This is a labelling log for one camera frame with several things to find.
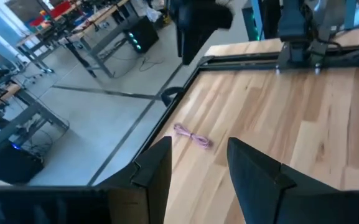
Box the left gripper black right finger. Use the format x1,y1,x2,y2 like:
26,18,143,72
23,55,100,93
226,137,359,224

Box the black computer tower green lights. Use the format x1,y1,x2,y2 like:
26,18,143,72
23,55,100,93
124,16,161,54

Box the pink cable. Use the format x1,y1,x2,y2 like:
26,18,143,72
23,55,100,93
172,123,215,151

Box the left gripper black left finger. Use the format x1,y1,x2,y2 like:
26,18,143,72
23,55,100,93
0,135,173,224

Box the black curved handle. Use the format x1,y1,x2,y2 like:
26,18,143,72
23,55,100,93
159,86,185,108

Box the wooden-top workbench grey legs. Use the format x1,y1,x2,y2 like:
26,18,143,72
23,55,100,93
16,0,146,79

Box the black computer tower blue light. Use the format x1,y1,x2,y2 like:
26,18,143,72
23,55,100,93
0,140,45,185

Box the black aluminium rig frame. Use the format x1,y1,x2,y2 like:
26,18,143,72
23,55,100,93
132,40,359,162

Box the wooden-top desk grey frame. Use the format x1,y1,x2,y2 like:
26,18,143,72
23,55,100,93
0,82,70,167

